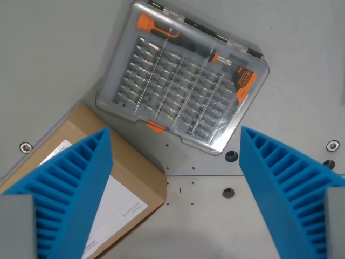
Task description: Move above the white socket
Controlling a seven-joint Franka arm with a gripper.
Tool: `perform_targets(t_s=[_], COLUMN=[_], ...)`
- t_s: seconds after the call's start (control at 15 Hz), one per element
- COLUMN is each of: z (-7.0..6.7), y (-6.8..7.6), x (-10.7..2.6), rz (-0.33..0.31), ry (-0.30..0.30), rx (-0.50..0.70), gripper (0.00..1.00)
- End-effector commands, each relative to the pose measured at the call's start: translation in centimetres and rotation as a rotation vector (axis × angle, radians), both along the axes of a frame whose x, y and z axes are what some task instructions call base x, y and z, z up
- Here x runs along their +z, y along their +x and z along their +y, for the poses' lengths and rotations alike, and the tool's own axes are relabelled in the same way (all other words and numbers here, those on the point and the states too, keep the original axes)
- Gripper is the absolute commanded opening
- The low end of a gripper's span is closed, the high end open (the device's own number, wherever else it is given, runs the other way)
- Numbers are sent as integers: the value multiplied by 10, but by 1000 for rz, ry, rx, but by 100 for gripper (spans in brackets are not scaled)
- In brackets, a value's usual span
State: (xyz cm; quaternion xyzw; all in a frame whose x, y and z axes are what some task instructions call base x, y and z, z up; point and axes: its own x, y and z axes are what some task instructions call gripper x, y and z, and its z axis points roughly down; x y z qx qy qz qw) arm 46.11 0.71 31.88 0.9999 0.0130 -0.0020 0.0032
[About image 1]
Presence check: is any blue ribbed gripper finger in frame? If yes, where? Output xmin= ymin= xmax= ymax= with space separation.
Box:
xmin=239 ymin=125 xmax=345 ymax=259
xmin=0 ymin=126 xmax=114 ymax=259

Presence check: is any silver hex socket bolt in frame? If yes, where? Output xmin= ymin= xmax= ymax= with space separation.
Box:
xmin=326 ymin=140 xmax=340 ymax=153
xmin=20 ymin=141 xmax=34 ymax=154

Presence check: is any white shipping label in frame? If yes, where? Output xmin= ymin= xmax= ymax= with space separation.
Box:
xmin=37 ymin=139 xmax=148 ymax=256

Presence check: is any brown cardboard box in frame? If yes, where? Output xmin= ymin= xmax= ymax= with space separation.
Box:
xmin=0 ymin=104 xmax=168 ymax=259

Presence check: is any orange case latch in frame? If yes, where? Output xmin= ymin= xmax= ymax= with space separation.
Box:
xmin=144 ymin=121 xmax=165 ymax=133

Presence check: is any orange black brand label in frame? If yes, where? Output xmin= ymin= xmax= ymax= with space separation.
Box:
xmin=232 ymin=65 xmax=257 ymax=104

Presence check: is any metal extension bit with orange collar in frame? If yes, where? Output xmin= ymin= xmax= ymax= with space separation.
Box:
xmin=208 ymin=50 xmax=232 ymax=66

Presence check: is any transparent screwdriver bit set case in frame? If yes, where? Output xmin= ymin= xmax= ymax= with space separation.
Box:
xmin=95 ymin=0 xmax=271 ymax=156

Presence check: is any orange black screwdriver handle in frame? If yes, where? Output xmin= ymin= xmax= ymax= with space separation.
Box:
xmin=136 ymin=12 xmax=213 ymax=59

